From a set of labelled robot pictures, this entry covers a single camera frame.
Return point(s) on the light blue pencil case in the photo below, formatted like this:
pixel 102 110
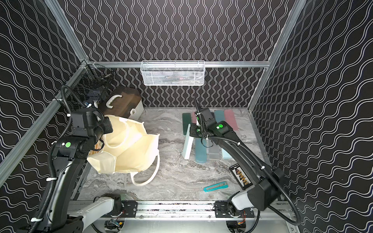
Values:
pixel 225 154

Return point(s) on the brown lidded storage box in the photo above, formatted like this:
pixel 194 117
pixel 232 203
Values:
pixel 123 102

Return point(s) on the black card with brown items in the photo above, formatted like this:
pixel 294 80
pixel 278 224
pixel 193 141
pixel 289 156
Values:
pixel 240 176

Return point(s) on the teal translucent pencil case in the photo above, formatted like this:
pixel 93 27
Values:
pixel 219 115

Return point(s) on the teal utility knife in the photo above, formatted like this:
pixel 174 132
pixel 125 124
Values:
pixel 217 186

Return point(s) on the white pencil case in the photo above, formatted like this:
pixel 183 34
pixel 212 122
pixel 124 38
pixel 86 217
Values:
pixel 187 144

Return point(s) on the black wire basket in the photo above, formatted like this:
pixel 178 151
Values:
pixel 92 87

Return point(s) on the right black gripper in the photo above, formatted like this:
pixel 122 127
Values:
pixel 193 133

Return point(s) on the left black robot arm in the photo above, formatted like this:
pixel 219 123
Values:
pixel 66 158

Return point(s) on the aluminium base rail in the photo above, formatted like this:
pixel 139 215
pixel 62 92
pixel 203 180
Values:
pixel 186 210

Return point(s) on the green pencil case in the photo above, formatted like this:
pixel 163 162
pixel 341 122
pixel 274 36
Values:
pixel 186 121

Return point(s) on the cream canvas tote bag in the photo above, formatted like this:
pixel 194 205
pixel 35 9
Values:
pixel 128 149

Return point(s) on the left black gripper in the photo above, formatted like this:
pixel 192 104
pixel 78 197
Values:
pixel 106 126

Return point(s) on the pale blue translucent pencil case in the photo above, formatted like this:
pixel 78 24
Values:
pixel 200 151

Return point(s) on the grey pencil case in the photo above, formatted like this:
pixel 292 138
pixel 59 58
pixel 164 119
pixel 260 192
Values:
pixel 213 151

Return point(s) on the white wire mesh basket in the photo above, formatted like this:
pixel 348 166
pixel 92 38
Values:
pixel 173 73

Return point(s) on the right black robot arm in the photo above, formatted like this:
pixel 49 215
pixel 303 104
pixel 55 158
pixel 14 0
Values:
pixel 266 183

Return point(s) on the pink pencil case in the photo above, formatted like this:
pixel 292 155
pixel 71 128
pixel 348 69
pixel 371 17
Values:
pixel 231 119
pixel 193 118

